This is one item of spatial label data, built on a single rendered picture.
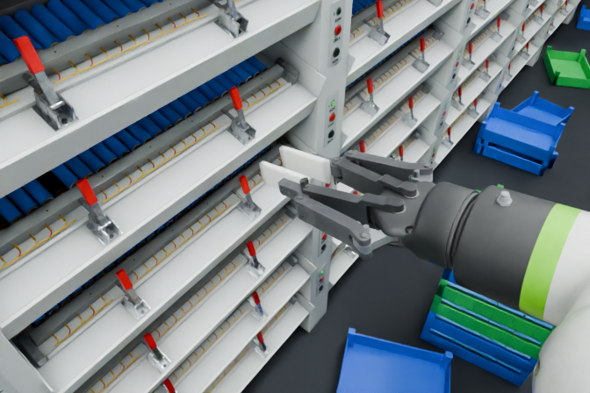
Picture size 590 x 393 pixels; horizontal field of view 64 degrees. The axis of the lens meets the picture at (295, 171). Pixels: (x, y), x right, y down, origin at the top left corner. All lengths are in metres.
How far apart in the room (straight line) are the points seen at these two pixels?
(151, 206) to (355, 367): 0.97
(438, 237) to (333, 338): 1.16
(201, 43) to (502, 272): 0.46
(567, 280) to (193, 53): 0.49
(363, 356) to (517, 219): 1.17
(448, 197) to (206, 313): 0.69
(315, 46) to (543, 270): 0.58
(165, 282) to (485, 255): 0.58
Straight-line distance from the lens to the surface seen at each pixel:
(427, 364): 1.55
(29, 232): 0.68
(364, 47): 1.05
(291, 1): 0.77
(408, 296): 1.66
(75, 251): 0.67
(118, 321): 0.82
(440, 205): 0.42
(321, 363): 1.51
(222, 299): 1.03
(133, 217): 0.69
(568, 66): 3.16
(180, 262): 0.85
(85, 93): 0.58
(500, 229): 0.39
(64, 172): 0.71
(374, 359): 1.53
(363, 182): 0.50
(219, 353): 1.18
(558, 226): 0.40
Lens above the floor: 1.36
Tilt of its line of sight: 42 degrees down
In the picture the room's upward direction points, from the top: straight up
